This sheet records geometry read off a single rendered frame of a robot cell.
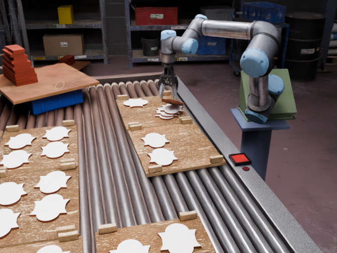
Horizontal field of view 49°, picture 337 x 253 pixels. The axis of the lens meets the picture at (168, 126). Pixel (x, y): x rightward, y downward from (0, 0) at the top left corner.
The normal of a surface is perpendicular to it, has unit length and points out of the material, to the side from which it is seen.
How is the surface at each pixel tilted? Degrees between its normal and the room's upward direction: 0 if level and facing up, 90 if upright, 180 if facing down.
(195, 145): 0
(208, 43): 90
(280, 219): 0
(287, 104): 45
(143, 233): 0
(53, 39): 90
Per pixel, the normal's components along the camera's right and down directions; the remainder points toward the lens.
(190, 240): 0.00, -0.90
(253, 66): -0.52, 0.73
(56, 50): 0.10, 0.44
